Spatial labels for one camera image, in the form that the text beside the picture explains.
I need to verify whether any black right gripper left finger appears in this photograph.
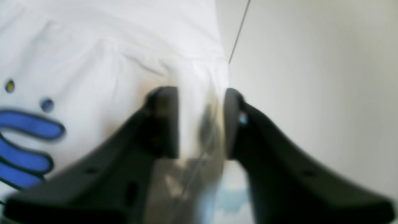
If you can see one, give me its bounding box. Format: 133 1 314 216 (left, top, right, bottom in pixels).
3 86 179 224

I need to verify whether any white printed T-shirt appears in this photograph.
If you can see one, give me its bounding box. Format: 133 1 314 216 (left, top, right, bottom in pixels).
1 0 228 200

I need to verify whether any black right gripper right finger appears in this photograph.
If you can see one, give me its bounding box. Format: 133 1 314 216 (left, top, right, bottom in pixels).
224 88 396 224

